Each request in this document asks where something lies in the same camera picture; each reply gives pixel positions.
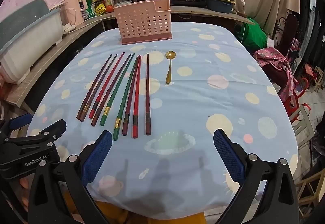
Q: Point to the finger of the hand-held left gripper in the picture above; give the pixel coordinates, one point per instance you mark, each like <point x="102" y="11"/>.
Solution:
<point x="21" y="120"/>
<point x="55" y="127"/>

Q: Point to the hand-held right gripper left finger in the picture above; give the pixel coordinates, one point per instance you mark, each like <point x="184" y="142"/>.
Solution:
<point x="97" y="158"/>

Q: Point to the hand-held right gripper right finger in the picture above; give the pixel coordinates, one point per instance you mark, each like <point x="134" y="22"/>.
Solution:
<point x="228" y="158"/>

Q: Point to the dark brown chopstick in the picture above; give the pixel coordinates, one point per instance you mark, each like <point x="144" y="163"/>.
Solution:
<point x="94" y="97"/>
<point x="88" y="97"/>
<point x="147" y="102"/>

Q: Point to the green chopstick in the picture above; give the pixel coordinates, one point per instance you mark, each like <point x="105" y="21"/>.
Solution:
<point x="121" y="112"/>
<point x="113" y="97"/>

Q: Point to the dark red chopstick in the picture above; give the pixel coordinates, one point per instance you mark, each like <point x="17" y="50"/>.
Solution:
<point x="108" y="97"/>
<point x="128" y="112"/>

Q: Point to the gold flower spoon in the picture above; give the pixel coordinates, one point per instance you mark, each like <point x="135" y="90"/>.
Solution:
<point x="169" y="77"/>

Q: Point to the pink perforated utensil basket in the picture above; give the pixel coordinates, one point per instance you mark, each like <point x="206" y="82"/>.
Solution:
<point x="144" y="41"/>

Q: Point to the person's left hand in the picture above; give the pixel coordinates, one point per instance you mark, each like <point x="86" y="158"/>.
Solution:
<point x="25" y="184"/>

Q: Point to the blue planet print tablecloth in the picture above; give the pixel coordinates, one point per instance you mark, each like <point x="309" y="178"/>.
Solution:
<point x="203" y="102"/>

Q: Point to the white dish tub grey lid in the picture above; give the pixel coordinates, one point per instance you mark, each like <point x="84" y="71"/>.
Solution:
<point x="30" y="44"/>

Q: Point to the pale wooden stool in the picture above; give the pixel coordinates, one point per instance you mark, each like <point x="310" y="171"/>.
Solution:
<point x="309" y="188"/>
<point x="302" y="122"/>

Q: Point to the red stool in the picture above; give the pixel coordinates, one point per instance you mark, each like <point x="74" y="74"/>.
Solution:
<point x="298" y="102"/>

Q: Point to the white power strip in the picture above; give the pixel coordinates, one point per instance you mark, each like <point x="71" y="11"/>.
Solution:
<point x="68" y="27"/>

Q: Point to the pink floral cloth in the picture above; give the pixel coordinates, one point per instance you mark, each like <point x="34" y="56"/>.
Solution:
<point x="274" y="61"/>

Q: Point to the pink electric kettle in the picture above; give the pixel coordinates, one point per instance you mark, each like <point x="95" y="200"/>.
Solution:
<point x="78" y="8"/>

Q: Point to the green bag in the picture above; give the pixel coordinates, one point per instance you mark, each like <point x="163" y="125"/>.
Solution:
<point x="254" y="36"/>

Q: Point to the yellow packet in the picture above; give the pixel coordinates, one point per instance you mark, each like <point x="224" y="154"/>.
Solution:
<point x="100" y="8"/>

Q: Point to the red tomato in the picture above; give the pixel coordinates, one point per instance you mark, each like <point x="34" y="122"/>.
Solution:
<point x="109" y="8"/>

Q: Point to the dark wooden chair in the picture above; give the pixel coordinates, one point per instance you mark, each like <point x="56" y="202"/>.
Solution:
<point x="290" y="28"/>

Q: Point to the blue planter with plants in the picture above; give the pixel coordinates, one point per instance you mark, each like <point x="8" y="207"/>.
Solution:
<point x="218" y="6"/>

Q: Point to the black induction cooktop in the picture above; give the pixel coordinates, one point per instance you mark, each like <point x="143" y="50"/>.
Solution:
<point x="188" y="2"/>

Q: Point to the dark hanging clothes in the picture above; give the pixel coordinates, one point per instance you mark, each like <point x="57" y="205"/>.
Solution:
<point x="312" y="11"/>

